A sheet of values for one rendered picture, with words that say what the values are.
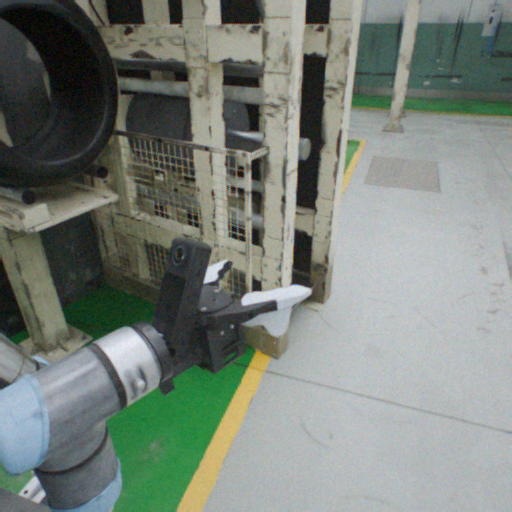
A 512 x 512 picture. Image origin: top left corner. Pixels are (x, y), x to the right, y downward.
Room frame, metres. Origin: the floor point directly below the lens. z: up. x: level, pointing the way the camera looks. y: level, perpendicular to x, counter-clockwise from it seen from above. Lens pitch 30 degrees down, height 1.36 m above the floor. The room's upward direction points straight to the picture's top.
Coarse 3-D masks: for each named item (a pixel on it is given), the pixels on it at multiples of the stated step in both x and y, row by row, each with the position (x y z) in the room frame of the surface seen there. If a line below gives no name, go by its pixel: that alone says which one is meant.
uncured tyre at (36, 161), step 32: (0, 0) 1.22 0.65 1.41; (32, 0) 1.29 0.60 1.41; (64, 0) 1.38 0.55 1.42; (32, 32) 1.58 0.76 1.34; (64, 32) 1.59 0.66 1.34; (96, 32) 1.46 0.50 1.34; (64, 64) 1.64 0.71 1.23; (96, 64) 1.46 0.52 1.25; (64, 96) 1.63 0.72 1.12; (96, 96) 1.59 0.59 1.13; (64, 128) 1.59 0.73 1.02; (96, 128) 1.42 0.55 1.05; (0, 160) 1.12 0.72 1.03; (32, 160) 1.19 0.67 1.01; (64, 160) 1.27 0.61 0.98; (96, 160) 1.41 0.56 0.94
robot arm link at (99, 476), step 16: (112, 448) 0.27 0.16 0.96; (80, 464) 0.23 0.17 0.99; (96, 464) 0.24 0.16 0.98; (112, 464) 0.26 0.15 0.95; (48, 480) 0.23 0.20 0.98; (64, 480) 0.23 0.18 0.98; (80, 480) 0.23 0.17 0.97; (96, 480) 0.24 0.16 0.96; (112, 480) 0.25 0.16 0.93; (48, 496) 0.23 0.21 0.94; (64, 496) 0.23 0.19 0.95; (80, 496) 0.23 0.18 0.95; (96, 496) 0.24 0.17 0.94; (112, 496) 0.25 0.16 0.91
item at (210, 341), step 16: (208, 288) 0.42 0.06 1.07; (208, 304) 0.38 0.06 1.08; (224, 304) 0.38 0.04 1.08; (144, 320) 0.35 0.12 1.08; (208, 320) 0.36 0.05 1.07; (160, 336) 0.33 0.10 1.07; (192, 336) 0.36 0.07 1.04; (208, 336) 0.35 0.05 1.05; (224, 336) 0.37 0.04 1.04; (240, 336) 0.38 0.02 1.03; (160, 352) 0.31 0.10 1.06; (176, 352) 0.34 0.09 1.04; (192, 352) 0.35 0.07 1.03; (208, 352) 0.35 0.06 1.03; (224, 352) 0.36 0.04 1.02; (240, 352) 0.38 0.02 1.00; (176, 368) 0.33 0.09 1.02; (208, 368) 0.35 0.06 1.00; (160, 384) 0.32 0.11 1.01
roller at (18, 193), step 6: (0, 186) 1.22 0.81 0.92; (6, 186) 1.21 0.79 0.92; (12, 186) 1.20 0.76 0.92; (0, 192) 1.22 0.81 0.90; (6, 192) 1.20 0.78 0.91; (12, 192) 1.18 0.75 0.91; (18, 192) 1.17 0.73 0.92; (24, 192) 1.16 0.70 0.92; (30, 192) 1.17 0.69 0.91; (12, 198) 1.19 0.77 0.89; (18, 198) 1.16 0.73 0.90; (24, 198) 1.15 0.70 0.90; (30, 198) 1.17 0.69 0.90; (30, 204) 1.16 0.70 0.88
